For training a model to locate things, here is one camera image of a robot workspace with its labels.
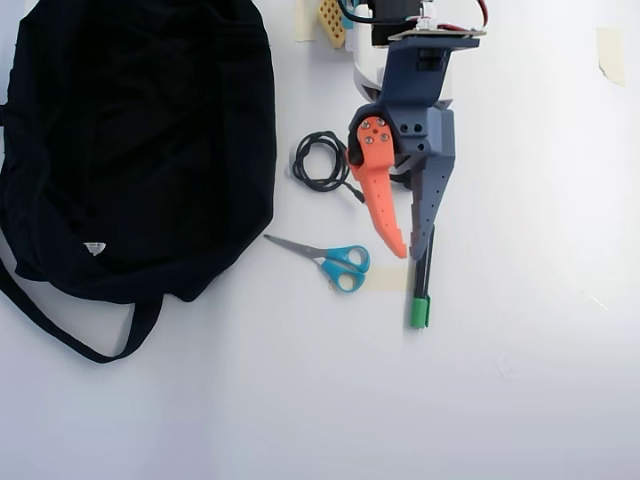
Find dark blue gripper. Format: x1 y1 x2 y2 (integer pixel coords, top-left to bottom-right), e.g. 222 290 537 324
347 39 481 261

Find black braided cable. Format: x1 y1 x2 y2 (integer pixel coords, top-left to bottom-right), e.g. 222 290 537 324
291 130 366 204

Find black fabric bag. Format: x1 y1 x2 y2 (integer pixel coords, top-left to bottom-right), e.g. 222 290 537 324
0 0 279 365

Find beige masking tape strip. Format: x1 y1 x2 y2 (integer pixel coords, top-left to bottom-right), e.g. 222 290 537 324
595 25 627 88
294 0 320 43
366 265 412 294

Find black marker with green cap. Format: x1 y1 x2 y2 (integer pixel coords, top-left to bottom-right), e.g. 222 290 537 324
405 224 437 330

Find yellow perforated block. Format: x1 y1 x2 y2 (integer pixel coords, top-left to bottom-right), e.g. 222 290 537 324
315 0 349 51

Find blue handled scissors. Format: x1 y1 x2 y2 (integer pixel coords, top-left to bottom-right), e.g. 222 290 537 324
263 233 372 295

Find camera circuit board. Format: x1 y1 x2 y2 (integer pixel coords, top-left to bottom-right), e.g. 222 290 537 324
387 25 489 42

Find thin black camera cable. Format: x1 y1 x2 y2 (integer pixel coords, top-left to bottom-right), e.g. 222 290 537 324
342 7 377 25

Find red and white wires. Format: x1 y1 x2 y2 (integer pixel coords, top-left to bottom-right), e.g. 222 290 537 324
419 0 494 32

